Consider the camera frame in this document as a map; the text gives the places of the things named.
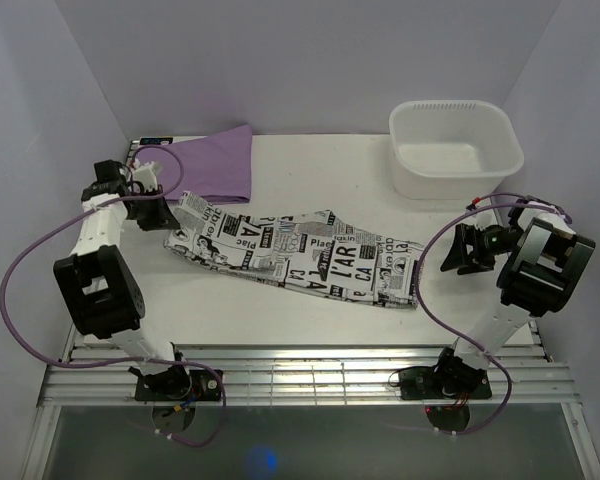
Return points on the newspaper print trousers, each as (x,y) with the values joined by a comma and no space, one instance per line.
(315,253)

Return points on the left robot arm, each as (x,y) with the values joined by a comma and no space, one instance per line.
(101,294)

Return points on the white plastic basket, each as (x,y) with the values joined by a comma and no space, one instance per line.
(451,149)

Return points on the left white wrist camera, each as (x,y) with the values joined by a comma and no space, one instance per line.
(146,174)

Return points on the dark label sticker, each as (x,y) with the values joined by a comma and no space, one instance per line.
(162,140)

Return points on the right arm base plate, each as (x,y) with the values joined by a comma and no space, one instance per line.
(428,382)

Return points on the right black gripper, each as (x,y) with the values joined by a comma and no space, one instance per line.
(467,234)

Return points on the aluminium rail frame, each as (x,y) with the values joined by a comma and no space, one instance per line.
(272,377)

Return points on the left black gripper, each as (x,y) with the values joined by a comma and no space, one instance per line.
(163,219)

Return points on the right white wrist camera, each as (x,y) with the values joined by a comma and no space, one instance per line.
(481,220)

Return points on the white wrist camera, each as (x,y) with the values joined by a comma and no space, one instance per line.
(146,174)
(481,220)

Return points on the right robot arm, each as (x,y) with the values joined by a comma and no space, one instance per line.
(545,261)

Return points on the folded purple trousers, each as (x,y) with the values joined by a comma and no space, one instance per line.
(217,168)

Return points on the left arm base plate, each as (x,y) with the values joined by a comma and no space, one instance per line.
(203,387)

